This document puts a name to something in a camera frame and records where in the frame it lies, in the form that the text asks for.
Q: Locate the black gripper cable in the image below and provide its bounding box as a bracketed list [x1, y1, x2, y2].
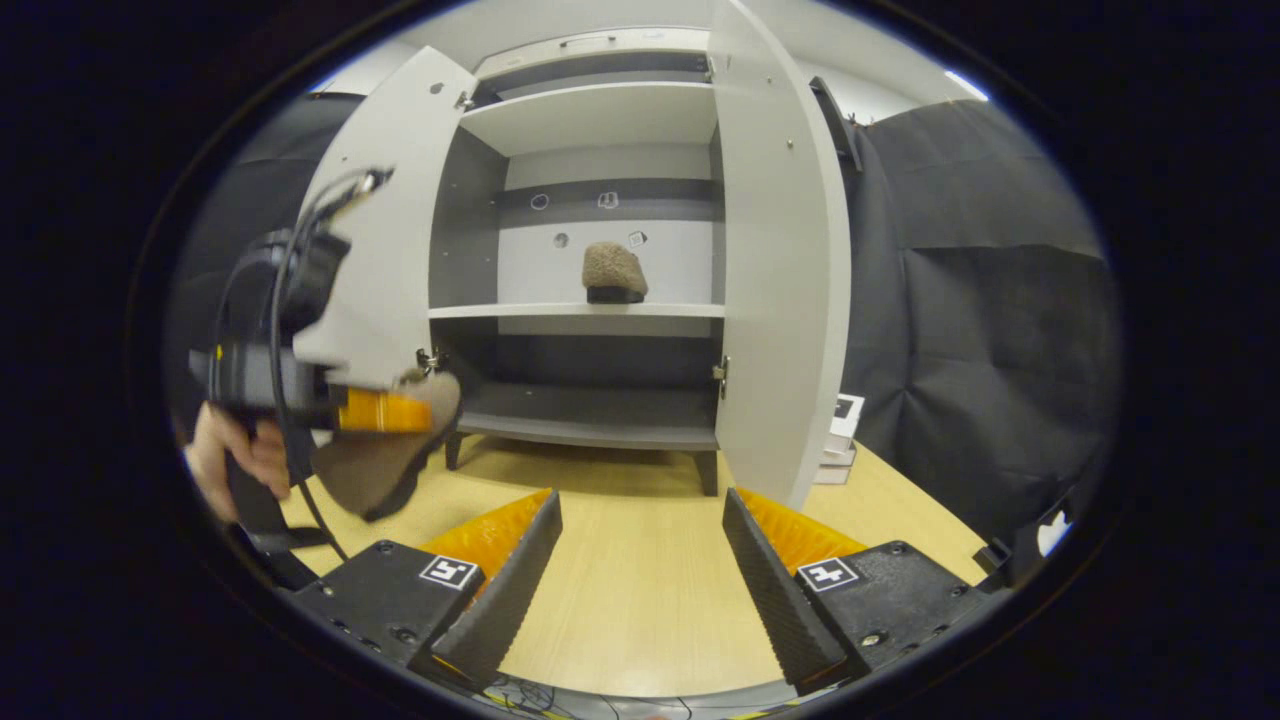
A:
[268, 170, 351, 563]

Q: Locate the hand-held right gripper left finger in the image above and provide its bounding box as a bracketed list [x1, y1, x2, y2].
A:
[290, 487, 564, 693]

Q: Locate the white book with portrait cover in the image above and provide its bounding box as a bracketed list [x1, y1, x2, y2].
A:
[830, 393, 867, 443]

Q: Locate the white shoe cabinet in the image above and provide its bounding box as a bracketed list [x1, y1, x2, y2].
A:
[428, 27, 729, 498]

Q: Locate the white cabinet door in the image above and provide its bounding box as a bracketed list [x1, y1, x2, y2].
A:
[292, 45, 479, 393]
[705, 0, 863, 511]

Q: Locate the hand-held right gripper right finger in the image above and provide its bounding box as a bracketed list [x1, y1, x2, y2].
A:
[722, 487, 1009, 698]

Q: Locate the black backdrop cloth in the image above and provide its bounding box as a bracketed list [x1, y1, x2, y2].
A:
[165, 92, 1123, 546]

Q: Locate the white cabinet drawer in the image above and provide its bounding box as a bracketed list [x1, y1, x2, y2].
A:
[472, 27, 713, 81]

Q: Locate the brown suede shoe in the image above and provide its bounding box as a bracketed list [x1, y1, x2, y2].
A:
[310, 372, 463, 523]
[582, 241, 649, 305]

